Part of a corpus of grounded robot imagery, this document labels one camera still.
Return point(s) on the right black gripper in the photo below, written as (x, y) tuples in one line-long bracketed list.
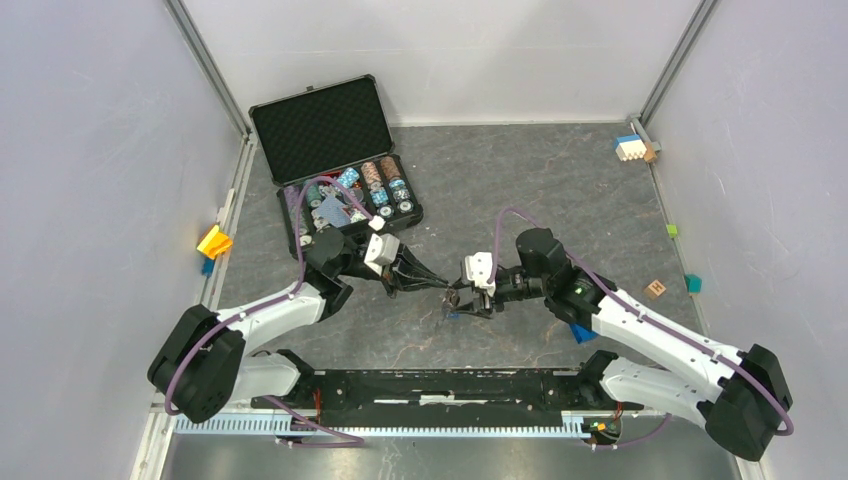
[(470, 308)]

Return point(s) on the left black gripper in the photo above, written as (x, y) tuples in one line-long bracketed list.
[(410, 263)]

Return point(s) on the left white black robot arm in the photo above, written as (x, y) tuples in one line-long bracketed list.
[(208, 358)]

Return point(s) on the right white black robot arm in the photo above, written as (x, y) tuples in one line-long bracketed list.
[(740, 398)]

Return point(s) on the blue green white brick stack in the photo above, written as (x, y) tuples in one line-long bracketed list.
[(581, 334)]

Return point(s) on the black poker chip case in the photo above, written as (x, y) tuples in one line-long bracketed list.
[(325, 131)]

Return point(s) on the small wooden letter cube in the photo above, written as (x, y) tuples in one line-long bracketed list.
[(655, 289)]

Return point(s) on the yellow orange block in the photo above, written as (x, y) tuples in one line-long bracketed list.
[(214, 243)]

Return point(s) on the small blue block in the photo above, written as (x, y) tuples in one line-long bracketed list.
[(207, 267)]

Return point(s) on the blue white brick block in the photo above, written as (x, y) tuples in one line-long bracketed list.
[(630, 147)]

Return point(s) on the small teal cube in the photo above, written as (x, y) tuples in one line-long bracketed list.
[(693, 283)]

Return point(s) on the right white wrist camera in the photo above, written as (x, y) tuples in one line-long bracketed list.
[(476, 271)]

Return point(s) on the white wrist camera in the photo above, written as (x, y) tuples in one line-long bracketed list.
[(382, 248), (476, 271)]

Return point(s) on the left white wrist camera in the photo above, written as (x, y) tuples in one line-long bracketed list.
[(382, 248)]

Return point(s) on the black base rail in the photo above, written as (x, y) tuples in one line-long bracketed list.
[(522, 397)]

